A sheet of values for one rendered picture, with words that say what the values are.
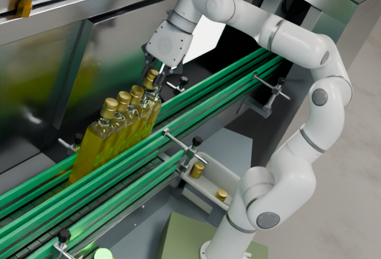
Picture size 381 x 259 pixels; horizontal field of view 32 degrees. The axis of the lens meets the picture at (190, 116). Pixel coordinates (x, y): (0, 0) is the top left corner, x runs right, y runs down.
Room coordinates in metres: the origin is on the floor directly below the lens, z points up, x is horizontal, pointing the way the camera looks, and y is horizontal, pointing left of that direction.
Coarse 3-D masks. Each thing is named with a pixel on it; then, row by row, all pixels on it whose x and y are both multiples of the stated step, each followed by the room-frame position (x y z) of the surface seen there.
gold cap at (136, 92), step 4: (132, 88) 1.47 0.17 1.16; (136, 88) 1.48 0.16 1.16; (140, 88) 1.49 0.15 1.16; (132, 92) 1.47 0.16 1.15; (136, 92) 1.47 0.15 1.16; (140, 92) 1.47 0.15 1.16; (132, 96) 1.47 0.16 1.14; (136, 96) 1.47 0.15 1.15; (140, 96) 1.47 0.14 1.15; (132, 100) 1.47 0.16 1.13; (136, 100) 1.47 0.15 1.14; (132, 104) 1.47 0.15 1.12; (136, 104) 1.47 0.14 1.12
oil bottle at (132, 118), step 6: (126, 114) 1.46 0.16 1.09; (132, 114) 1.47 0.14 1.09; (138, 114) 1.49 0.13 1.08; (126, 120) 1.45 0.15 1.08; (132, 120) 1.46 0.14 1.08; (138, 120) 1.49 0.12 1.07; (132, 126) 1.47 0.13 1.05; (126, 132) 1.45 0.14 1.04; (132, 132) 1.48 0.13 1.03; (126, 138) 1.47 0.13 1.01; (120, 144) 1.45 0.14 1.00; (126, 144) 1.48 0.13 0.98; (120, 150) 1.46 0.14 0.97
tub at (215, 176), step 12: (204, 156) 1.80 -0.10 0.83; (204, 168) 1.79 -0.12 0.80; (216, 168) 1.79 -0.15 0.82; (192, 180) 1.74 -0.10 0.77; (204, 180) 1.77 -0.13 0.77; (216, 180) 1.78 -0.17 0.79; (228, 180) 1.77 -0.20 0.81; (204, 192) 1.62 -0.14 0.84; (216, 192) 1.74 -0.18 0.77; (228, 192) 1.76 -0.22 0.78; (228, 204) 1.71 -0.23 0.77
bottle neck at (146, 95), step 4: (144, 88) 1.53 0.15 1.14; (144, 92) 1.52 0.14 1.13; (148, 92) 1.52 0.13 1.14; (144, 96) 1.52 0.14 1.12; (148, 96) 1.53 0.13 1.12; (140, 100) 1.52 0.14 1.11; (144, 100) 1.52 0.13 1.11; (148, 100) 1.54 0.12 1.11; (140, 104) 1.52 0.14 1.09; (144, 104) 1.53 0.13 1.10
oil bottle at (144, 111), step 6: (138, 108) 1.51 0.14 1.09; (144, 108) 1.52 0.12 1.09; (150, 108) 1.54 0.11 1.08; (144, 114) 1.51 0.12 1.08; (144, 120) 1.53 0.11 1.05; (138, 126) 1.51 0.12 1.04; (144, 126) 1.54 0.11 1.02; (138, 132) 1.52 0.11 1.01; (132, 138) 1.50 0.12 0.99; (138, 138) 1.54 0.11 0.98; (132, 144) 1.51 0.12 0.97
